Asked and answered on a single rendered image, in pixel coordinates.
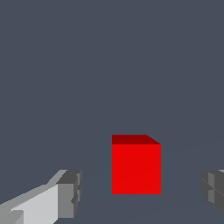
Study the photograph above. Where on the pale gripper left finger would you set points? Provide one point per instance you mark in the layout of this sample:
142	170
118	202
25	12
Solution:
43	201

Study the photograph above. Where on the red cube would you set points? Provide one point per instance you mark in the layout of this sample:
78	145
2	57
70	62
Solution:
136	169

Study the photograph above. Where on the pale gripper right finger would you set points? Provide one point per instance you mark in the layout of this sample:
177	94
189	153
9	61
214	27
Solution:
214	186

